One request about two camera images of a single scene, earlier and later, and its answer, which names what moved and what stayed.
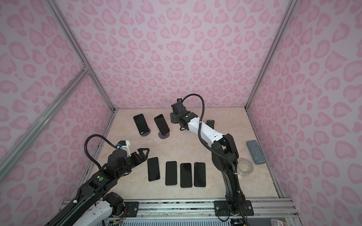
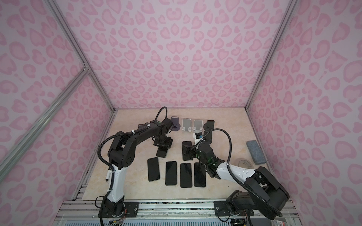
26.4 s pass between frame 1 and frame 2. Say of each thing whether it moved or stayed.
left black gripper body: moved
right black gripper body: moved
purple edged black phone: stayed
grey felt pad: stayed
